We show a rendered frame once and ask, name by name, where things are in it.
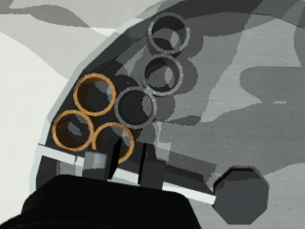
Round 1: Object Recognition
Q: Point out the grey metal ring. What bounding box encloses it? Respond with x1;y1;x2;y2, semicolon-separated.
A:
148;12;190;58
141;53;183;97
114;86;157;129

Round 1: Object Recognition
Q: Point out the bronze ring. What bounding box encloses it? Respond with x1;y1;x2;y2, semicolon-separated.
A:
73;73;119;116
91;120;135;164
51;110;100;152

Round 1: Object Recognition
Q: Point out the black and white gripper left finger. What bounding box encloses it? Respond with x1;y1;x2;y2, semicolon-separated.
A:
82;137;122;181

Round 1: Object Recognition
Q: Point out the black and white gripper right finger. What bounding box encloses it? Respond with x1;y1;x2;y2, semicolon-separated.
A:
137;143;166;190

